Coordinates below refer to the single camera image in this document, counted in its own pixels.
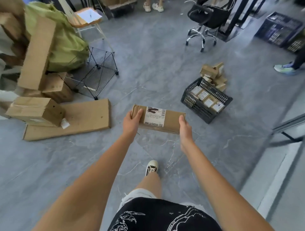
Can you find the white frayed shorts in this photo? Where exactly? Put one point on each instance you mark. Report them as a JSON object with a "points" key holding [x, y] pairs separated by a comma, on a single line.
{"points": [[135, 196]]}

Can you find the cardboard box with white tag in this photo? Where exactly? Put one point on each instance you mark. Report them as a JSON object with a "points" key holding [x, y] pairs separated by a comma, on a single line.
{"points": [[35, 110]]}

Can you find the pile of small cardboard boxes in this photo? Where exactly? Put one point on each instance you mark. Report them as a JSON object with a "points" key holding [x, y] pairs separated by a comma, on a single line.
{"points": [[213, 72]]}

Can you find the tall cardboard box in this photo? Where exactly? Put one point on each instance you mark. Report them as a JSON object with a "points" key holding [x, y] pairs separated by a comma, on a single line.
{"points": [[37, 53]]}

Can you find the person's left hand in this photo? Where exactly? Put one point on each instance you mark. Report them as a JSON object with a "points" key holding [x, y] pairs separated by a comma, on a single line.
{"points": [[130, 126]]}

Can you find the flat cardboard sheet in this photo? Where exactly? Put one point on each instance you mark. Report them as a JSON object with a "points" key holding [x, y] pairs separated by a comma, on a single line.
{"points": [[85, 119]]}

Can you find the black office chair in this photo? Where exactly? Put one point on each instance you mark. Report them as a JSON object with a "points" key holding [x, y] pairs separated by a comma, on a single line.
{"points": [[207, 16]]}

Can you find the square cardboard box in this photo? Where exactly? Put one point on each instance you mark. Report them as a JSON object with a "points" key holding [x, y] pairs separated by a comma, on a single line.
{"points": [[57, 88]]}

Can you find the person's right thumb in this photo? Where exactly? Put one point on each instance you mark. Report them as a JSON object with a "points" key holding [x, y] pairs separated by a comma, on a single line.
{"points": [[182, 121]]}

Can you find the wooden folding chair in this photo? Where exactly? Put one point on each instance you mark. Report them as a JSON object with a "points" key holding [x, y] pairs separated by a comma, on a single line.
{"points": [[83, 22]]}

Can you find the person's left forearm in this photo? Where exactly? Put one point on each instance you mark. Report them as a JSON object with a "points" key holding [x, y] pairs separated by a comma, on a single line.
{"points": [[95, 180]]}

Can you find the black table frame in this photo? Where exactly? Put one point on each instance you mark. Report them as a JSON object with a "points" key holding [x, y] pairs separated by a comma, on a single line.
{"points": [[240, 16]]}

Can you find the black plastic crate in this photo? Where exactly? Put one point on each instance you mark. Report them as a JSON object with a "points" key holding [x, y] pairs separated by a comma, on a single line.
{"points": [[200, 108]]}

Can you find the heap of crumpled cardboard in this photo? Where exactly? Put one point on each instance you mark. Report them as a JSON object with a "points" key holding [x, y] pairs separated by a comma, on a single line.
{"points": [[13, 28]]}

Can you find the person's right hand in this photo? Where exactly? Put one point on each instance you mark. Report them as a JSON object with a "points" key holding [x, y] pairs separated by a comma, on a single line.
{"points": [[185, 136]]}

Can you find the white paper sheet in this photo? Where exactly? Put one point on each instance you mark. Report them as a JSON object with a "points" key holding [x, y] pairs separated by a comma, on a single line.
{"points": [[89, 15]]}

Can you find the black printed shirt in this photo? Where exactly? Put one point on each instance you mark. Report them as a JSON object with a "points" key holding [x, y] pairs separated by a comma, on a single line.
{"points": [[164, 216]]}

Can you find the person's right forearm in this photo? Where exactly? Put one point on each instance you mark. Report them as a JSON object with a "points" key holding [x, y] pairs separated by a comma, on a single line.
{"points": [[219, 188]]}

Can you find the metal door frame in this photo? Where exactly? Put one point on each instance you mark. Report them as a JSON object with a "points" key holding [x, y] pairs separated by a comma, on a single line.
{"points": [[289, 127]]}

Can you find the green fabric bag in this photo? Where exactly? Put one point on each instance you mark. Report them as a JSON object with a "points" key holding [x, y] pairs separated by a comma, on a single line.
{"points": [[64, 42]]}

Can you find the small labelled cardboard parcel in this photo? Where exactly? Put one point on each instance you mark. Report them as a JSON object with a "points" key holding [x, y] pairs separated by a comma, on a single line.
{"points": [[210, 102], [204, 95], [218, 106], [196, 90]]}

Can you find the person's white sneaker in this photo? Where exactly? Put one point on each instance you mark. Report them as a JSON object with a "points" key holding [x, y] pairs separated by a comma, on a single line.
{"points": [[151, 167]]}

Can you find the person's leg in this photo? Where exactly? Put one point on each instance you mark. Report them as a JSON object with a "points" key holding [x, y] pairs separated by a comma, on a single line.
{"points": [[150, 183], [299, 58]]}

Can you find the person's left thumb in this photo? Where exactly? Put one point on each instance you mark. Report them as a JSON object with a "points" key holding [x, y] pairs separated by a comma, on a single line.
{"points": [[138, 117]]}

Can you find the long labelled cardboard parcel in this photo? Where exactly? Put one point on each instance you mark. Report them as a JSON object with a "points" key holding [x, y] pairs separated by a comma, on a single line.
{"points": [[164, 121]]}

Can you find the dark blue plastic crate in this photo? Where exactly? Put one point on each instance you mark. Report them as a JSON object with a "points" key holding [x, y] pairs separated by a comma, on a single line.
{"points": [[277, 28]]}

